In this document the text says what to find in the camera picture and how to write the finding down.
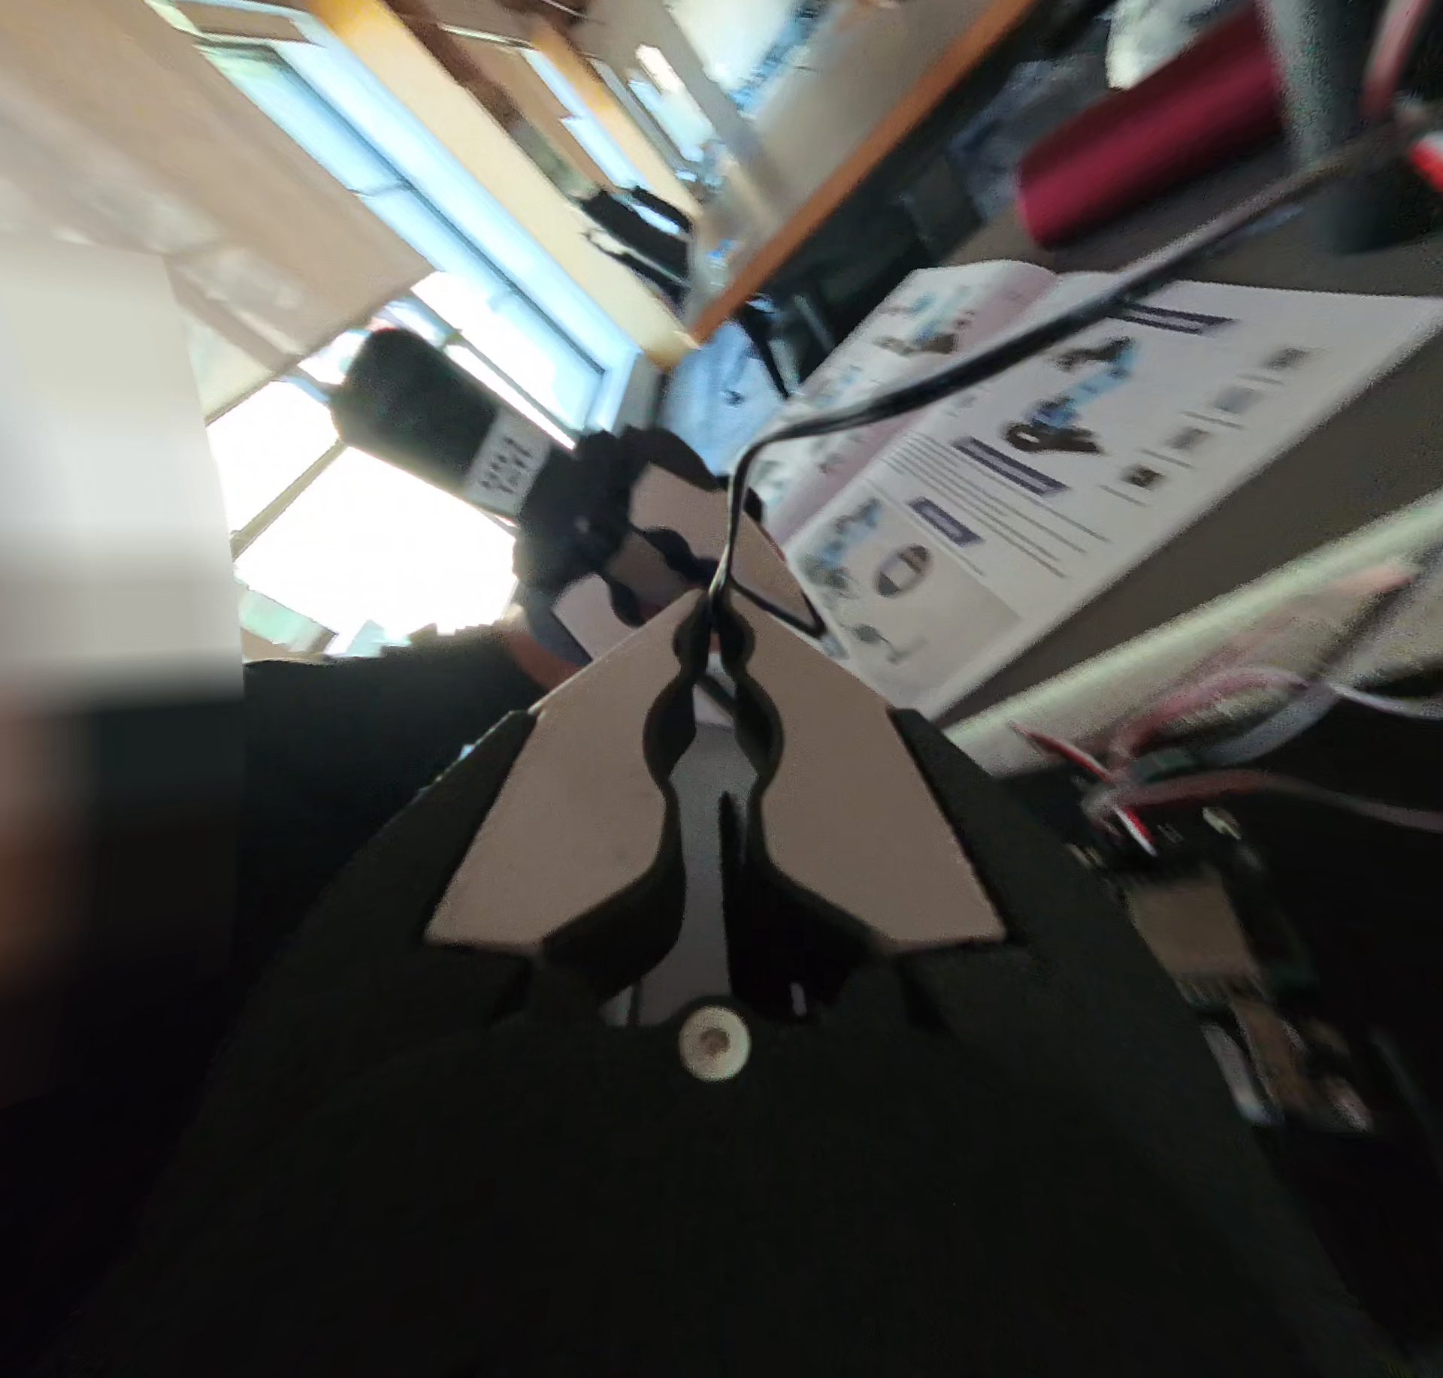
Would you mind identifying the maroon screwdriver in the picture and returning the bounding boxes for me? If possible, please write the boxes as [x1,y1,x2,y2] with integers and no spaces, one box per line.
[1015,0,1287,250]

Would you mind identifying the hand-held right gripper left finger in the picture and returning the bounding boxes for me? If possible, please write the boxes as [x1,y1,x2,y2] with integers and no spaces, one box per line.
[425,588,709,978]

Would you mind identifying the crumpled clear plastic bag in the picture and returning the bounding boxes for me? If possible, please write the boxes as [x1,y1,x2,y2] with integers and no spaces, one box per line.
[1105,0,1281,87]

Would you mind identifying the white instruction manual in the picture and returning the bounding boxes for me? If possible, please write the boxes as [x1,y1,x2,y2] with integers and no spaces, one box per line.
[776,259,1443,716]

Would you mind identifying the wood-edged background table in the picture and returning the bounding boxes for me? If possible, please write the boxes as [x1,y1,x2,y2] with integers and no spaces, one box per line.
[688,0,1101,343]

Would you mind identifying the green control board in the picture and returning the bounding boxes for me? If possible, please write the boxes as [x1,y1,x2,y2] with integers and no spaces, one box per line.
[1071,791,1382,1136]

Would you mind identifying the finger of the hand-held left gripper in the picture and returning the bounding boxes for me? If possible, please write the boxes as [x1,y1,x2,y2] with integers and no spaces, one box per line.
[551,531,692,674]
[627,468,830,636]

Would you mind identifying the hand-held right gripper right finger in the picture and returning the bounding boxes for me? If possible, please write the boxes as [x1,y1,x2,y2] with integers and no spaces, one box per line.
[719,601,1009,1001]

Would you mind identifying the bright window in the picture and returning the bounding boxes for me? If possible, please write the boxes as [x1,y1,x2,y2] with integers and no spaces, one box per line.
[130,0,633,657]

